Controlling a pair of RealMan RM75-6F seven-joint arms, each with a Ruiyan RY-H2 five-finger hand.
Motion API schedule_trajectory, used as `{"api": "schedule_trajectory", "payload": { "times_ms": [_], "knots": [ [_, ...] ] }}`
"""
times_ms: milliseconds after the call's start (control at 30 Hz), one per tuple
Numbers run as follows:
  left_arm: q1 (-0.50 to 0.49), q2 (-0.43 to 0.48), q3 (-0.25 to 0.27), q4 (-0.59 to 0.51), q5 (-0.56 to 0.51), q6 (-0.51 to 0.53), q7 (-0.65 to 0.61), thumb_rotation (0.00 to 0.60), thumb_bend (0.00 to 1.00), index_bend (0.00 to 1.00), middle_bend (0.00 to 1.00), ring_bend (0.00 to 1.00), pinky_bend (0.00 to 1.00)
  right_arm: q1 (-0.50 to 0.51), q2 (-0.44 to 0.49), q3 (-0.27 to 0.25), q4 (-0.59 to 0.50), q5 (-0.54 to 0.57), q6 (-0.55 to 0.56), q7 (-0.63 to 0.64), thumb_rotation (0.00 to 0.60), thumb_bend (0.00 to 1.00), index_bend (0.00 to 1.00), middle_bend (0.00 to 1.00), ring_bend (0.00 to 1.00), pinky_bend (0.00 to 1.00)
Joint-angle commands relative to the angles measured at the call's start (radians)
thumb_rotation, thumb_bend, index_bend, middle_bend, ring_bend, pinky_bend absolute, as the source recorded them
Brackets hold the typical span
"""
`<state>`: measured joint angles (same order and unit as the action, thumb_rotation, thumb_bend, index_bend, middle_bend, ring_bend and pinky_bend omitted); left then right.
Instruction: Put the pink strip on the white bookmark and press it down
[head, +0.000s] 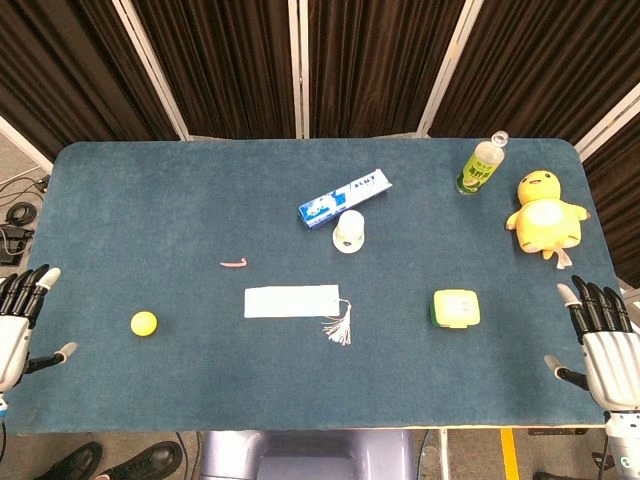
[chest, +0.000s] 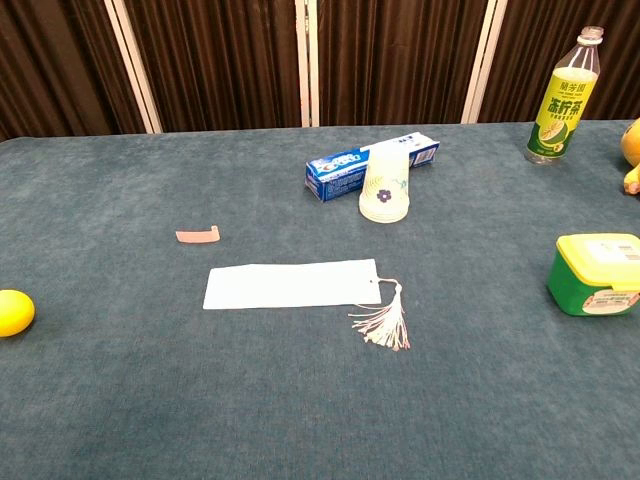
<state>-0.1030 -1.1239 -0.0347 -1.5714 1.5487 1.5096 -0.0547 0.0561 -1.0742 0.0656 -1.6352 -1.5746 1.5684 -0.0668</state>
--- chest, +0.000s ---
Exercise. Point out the yellow ball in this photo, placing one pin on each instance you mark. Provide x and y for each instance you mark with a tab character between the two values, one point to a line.
15	312

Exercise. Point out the blue toothpaste box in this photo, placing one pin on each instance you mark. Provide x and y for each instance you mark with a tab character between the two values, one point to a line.
332	175

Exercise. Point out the pink white bookmark tassel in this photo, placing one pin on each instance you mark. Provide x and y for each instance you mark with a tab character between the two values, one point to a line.
387	325

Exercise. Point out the green box yellow lid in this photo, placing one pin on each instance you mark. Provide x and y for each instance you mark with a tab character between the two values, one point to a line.
590	270

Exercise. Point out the white paper bookmark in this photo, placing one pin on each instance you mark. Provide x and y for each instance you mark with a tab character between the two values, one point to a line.
290	285

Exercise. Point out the yellow plush toy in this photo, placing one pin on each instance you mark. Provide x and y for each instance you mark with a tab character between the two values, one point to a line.
632	145

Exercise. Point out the lemon tea plastic bottle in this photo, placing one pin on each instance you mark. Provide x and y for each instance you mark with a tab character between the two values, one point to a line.
560	115

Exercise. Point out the white flower paper cup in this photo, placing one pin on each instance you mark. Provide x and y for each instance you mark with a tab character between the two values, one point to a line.
384	195

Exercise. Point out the brown folding screen panel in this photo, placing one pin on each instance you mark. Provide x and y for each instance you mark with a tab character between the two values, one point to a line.
215	60
540	50
55	65
395	60

